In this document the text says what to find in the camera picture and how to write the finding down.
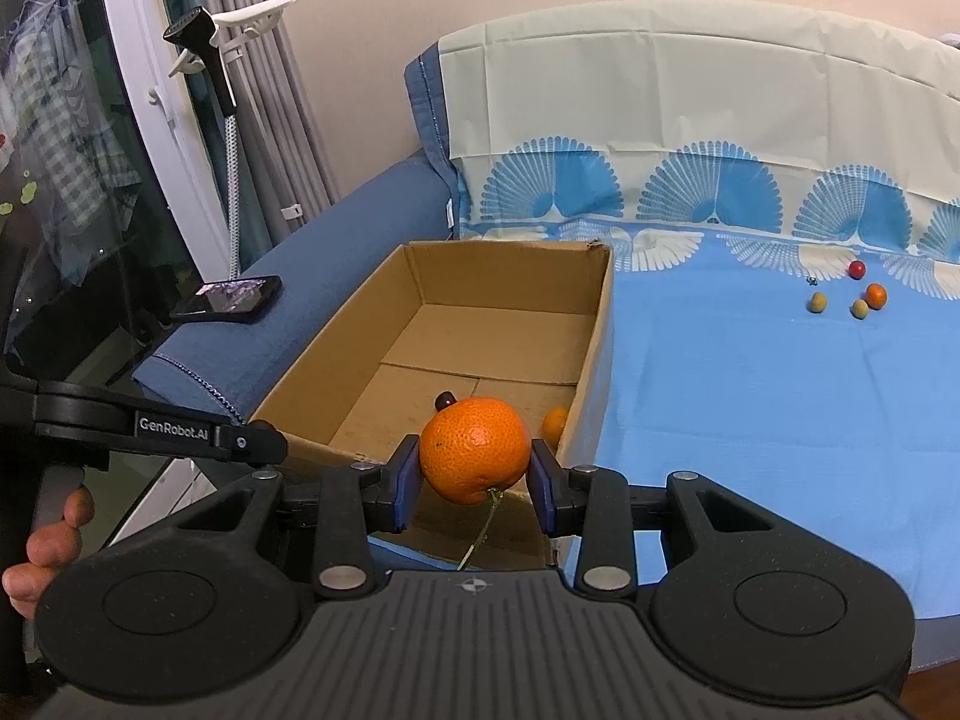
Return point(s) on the orange tangerine with stem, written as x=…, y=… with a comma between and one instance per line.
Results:
x=474, y=450

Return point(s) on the cream and blue printed blanket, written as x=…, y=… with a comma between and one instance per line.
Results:
x=750, y=405

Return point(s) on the black smartphone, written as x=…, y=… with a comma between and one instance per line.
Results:
x=225, y=298

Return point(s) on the white curtain clip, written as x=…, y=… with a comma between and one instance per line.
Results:
x=291, y=212

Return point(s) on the blue denim sofa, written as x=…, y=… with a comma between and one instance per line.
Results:
x=337, y=240

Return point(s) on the small orange tangerine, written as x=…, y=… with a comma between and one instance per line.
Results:
x=556, y=427
x=875, y=295

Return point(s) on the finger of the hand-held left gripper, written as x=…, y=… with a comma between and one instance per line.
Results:
x=259, y=444

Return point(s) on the person's left hand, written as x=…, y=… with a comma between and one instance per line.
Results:
x=52, y=547

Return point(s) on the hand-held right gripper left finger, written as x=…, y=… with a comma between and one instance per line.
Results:
x=409, y=484

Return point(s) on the white plastic hanger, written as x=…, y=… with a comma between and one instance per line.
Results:
x=262, y=9

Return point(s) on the plaid hanging clothes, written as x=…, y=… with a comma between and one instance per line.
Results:
x=75, y=165

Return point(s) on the white window frame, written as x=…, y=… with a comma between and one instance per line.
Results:
x=165, y=165

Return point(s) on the brown cardboard box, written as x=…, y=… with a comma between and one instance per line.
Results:
x=487, y=337

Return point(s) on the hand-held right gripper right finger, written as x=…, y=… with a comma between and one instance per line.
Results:
x=541, y=487

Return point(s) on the olive green round fruit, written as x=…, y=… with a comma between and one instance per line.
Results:
x=860, y=308
x=817, y=303

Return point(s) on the dark purple round fruit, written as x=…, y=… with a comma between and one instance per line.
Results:
x=446, y=397

